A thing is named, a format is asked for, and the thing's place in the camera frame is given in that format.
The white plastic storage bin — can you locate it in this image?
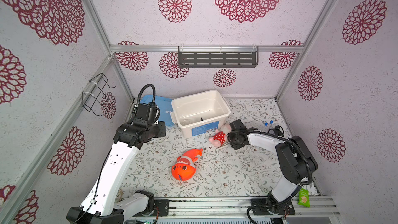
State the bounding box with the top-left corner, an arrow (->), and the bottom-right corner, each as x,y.
170,90 -> 231,139

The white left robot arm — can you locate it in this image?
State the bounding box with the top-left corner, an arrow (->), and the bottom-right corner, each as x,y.
66,102 -> 166,224

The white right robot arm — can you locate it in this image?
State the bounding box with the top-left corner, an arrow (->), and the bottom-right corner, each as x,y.
228,119 -> 318,215

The pink plush pig toy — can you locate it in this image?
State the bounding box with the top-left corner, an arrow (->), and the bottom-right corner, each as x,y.
208,123 -> 232,148

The blue plastic lid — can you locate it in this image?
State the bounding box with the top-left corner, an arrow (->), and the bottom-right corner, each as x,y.
140,94 -> 174,127

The orange plush fish toy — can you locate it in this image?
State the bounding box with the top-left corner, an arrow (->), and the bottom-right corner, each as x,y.
171,148 -> 203,181

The green snack packet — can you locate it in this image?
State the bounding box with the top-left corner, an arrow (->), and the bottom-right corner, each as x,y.
298,188 -> 311,207

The black wire wall rack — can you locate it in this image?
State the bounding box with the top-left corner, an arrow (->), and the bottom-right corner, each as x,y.
81,73 -> 116,117

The dark grey wall shelf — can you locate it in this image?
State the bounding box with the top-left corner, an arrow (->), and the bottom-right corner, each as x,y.
177,47 -> 259,68

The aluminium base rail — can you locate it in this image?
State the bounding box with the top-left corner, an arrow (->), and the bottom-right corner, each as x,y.
154,196 -> 341,219

